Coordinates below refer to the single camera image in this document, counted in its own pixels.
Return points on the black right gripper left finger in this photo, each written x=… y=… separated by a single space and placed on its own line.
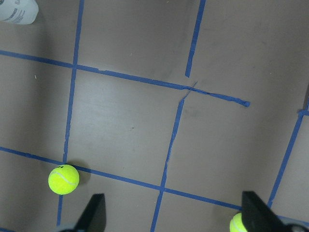
x=93 y=218

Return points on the tennis ball near right base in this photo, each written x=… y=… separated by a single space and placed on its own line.
x=236 y=224

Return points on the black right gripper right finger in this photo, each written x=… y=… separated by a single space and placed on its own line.
x=257 y=217

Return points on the tennis ball base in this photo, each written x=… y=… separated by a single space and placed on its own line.
x=236 y=224
x=63 y=179

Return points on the tennis ball near left base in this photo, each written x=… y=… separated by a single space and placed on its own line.
x=63 y=179

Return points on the white blue tennis ball can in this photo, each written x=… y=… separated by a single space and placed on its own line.
x=21 y=12

